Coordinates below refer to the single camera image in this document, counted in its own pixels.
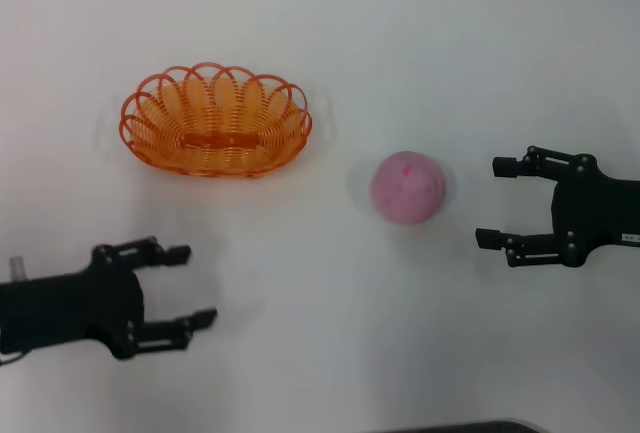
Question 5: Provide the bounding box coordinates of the black robot torso edge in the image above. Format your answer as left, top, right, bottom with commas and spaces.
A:
384, 420, 545, 433

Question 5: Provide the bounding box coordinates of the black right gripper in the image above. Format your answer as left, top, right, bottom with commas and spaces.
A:
474, 145, 640, 269

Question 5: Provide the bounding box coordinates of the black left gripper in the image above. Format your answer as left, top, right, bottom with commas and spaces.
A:
0, 235, 219, 361

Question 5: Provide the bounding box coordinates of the pink peach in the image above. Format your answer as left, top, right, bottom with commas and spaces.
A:
369, 150, 447, 226

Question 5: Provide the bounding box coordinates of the clear plastic connector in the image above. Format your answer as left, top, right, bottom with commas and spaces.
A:
9, 254, 28, 284

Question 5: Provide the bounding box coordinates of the orange plastic woven basket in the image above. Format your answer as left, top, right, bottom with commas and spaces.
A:
118, 62, 314, 179

